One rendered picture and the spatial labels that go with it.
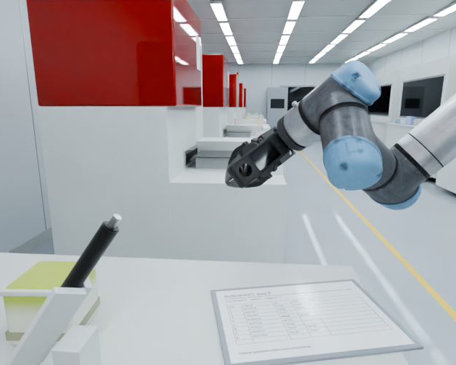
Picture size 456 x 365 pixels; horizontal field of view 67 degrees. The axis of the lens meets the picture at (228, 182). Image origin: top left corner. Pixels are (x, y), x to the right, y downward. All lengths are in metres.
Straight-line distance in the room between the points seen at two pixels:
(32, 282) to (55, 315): 0.16
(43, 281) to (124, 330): 0.10
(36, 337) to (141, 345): 0.15
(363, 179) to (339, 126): 0.08
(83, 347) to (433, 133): 0.53
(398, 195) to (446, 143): 0.10
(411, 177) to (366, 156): 0.14
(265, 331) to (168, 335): 0.11
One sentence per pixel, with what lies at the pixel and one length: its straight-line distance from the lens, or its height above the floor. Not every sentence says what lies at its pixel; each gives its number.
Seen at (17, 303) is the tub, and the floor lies 1.02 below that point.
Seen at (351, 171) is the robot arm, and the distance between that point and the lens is 0.49.
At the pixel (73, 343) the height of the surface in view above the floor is 1.05.
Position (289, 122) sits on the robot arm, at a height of 1.19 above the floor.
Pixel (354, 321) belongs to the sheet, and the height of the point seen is 0.97.
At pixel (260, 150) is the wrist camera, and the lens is 0.62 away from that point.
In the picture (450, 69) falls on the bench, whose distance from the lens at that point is 6.48.
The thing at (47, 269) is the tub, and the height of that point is 1.03.
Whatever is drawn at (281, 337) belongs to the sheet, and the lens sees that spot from 0.41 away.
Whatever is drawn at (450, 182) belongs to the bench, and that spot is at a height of 0.19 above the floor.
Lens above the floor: 1.21
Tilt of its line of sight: 12 degrees down
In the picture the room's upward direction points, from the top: straight up
